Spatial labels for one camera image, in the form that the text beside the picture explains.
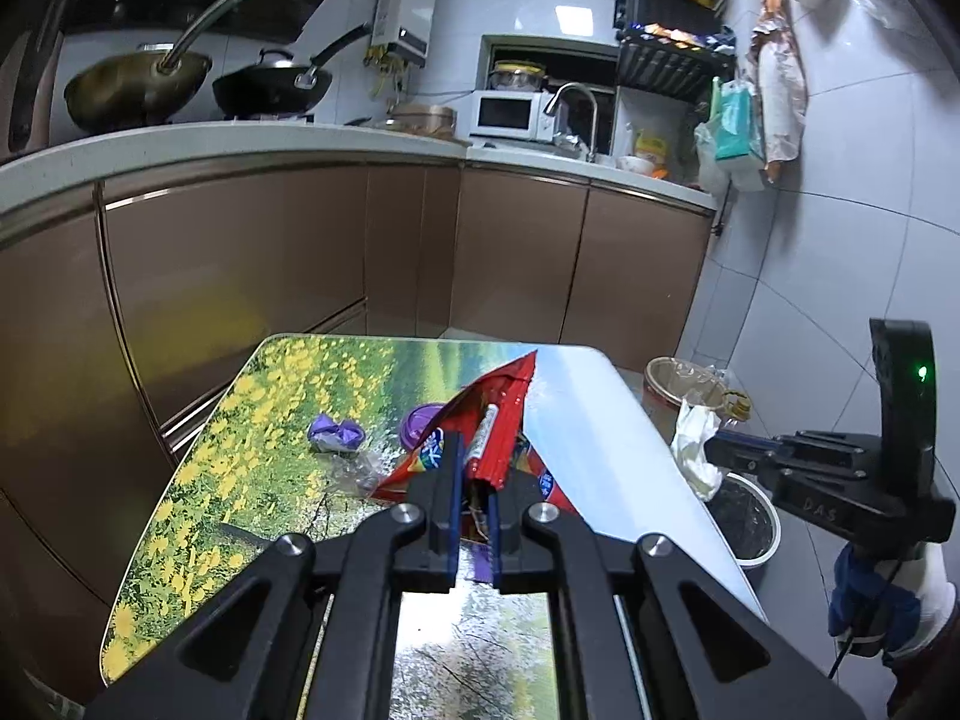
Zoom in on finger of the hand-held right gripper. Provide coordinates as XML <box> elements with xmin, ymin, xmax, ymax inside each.
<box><xmin>721</xmin><ymin>429</ymin><xmax>871</xmax><ymax>460</ymax></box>
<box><xmin>705</xmin><ymin>442</ymin><xmax>865</xmax><ymax>484</ymax></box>

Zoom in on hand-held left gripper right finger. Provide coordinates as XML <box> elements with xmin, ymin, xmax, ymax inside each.
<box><xmin>487</xmin><ymin>474</ymin><xmax>867</xmax><ymax>720</ymax></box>

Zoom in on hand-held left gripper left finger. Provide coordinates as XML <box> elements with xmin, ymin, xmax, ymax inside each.
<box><xmin>82</xmin><ymin>431</ymin><xmax>464</xmax><ymax>720</ymax></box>

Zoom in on white tissue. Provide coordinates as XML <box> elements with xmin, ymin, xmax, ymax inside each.
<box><xmin>670</xmin><ymin>399</ymin><xmax>725</xmax><ymax>502</ymax></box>

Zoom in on grey bin with black liner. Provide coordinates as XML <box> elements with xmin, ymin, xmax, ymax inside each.
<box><xmin>705</xmin><ymin>471</ymin><xmax>783</xmax><ymax>568</ymax></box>

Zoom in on red snack packet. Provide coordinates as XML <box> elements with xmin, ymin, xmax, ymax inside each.
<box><xmin>371</xmin><ymin>349</ymin><xmax>580</xmax><ymax>542</ymax></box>

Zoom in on person's right forearm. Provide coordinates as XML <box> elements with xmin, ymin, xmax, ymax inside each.
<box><xmin>885</xmin><ymin>641</ymin><xmax>960</xmax><ymax>720</ymax></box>

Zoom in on person's right hand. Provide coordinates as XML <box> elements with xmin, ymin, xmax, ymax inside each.
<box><xmin>827</xmin><ymin>540</ymin><xmax>959</xmax><ymax>661</ymax></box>

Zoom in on purple round lid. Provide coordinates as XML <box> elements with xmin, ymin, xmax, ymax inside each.
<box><xmin>399</xmin><ymin>403</ymin><xmax>448</xmax><ymax>452</ymax></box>

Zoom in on clear plastic wrapper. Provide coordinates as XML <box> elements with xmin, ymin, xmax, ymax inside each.
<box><xmin>330</xmin><ymin>450</ymin><xmax>398</xmax><ymax>500</ymax></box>

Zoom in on beige bin with liner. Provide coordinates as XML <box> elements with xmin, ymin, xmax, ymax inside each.
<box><xmin>643</xmin><ymin>356</ymin><xmax>740</xmax><ymax>430</ymax></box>

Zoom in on purple crumpled wrapper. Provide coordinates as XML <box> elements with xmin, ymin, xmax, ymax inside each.
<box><xmin>307</xmin><ymin>414</ymin><xmax>367</xmax><ymax>455</ymax></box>

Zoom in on landscape print folding table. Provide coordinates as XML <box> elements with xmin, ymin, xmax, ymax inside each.
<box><xmin>100</xmin><ymin>334</ymin><xmax>767</xmax><ymax>720</ymax></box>

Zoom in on clear plastic bag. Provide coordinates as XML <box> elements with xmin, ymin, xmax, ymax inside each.
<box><xmin>694</xmin><ymin>120</ymin><xmax>766</xmax><ymax>193</ymax></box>

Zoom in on brown lower kitchen cabinets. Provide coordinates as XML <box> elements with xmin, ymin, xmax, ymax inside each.
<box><xmin>0</xmin><ymin>161</ymin><xmax>717</xmax><ymax>691</ymax></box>

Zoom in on green plastic bag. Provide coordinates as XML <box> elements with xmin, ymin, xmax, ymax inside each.
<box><xmin>712</xmin><ymin>79</ymin><xmax>763</xmax><ymax>163</ymax></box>

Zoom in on round bamboo steamer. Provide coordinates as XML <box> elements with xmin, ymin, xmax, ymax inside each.
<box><xmin>390</xmin><ymin>103</ymin><xmax>458</xmax><ymax>140</ymax></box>

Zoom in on white microwave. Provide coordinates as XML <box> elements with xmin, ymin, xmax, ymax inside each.
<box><xmin>471</xmin><ymin>90</ymin><xmax>557</xmax><ymax>143</ymax></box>

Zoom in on steel kitchen faucet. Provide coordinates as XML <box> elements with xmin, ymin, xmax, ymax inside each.
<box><xmin>544</xmin><ymin>82</ymin><xmax>600</xmax><ymax>164</ymax></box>

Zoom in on white kitchen countertop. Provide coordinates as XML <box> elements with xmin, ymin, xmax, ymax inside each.
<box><xmin>0</xmin><ymin>120</ymin><xmax>719</xmax><ymax>215</ymax></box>

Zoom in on glass pot with yellow lid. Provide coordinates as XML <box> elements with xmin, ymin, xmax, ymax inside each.
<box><xmin>487</xmin><ymin>60</ymin><xmax>547</xmax><ymax>94</ymax></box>

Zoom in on black wok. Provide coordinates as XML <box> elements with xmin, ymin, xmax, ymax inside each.
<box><xmin>212</xmin><ymin>24</ymin><xmax>373</xmax><ymax>118</ymax></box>

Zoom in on white water heater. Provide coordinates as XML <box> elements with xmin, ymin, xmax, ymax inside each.
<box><xmin>373</xmin><ymin>0</ymin><xmax>440</xmax><ymax>65</ymax></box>

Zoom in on brass wok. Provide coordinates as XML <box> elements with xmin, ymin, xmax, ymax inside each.
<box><xmin>64</xmin><ymin>0</ymin><xmax>260</xmax><ymax>133</ymax></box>

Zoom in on black cable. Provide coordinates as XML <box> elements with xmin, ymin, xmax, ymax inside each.
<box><xmin>827</xmin><ymin>559</ymin><xmax>901</xmax><ymax>681</ymax></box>

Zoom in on black wall rack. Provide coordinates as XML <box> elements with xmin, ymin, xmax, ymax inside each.
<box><xmin>615</xmin><ymin>0</ymin><xmax>740</xmax><ymax>92</ymax></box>

